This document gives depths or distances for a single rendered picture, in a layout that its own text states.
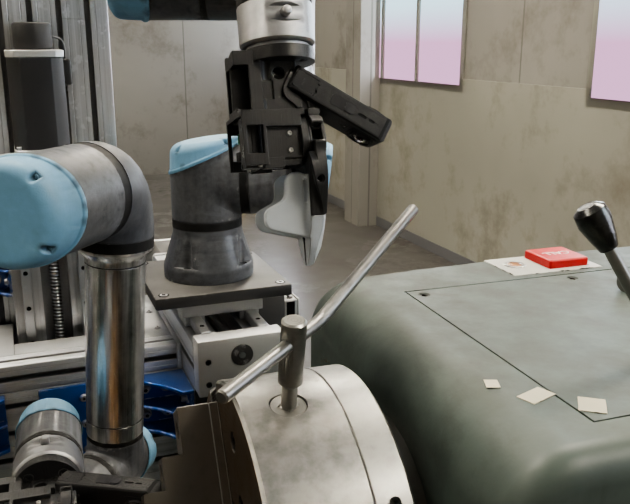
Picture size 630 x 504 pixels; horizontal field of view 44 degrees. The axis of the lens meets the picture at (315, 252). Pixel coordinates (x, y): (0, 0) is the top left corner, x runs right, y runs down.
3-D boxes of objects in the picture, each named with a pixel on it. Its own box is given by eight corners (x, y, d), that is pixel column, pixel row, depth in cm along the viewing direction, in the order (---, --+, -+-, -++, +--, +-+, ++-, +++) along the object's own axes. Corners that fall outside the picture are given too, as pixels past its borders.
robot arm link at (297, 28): (299, 19, 81) (324, -6, 73) (303, 63, 81) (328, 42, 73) (229, 18, 79) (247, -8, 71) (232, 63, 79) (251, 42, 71)
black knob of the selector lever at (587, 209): (598, 245, 73) (603, 196, 72) (622, 254, 70) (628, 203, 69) (562, 249, 72) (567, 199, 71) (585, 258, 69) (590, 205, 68)
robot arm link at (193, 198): (177, 208, 135) (173, 130, 132) (254, 208, 135) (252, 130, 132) (164, 224, 124) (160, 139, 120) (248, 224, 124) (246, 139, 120)
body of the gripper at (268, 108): (230, 180, 79) (220, 61, 78) (310, 175, 81) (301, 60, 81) (247, 172, 71) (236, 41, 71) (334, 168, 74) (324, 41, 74)
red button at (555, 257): (560, 259, 109) (561, 245, 108) (587, 271, 103) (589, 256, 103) (523, 263, 107) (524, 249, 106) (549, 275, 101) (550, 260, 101)
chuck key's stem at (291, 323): (290, 442, 68) (298, 329, 63) (269, 433, 69) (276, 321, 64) (303, 429, 70) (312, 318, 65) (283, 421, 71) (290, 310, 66)
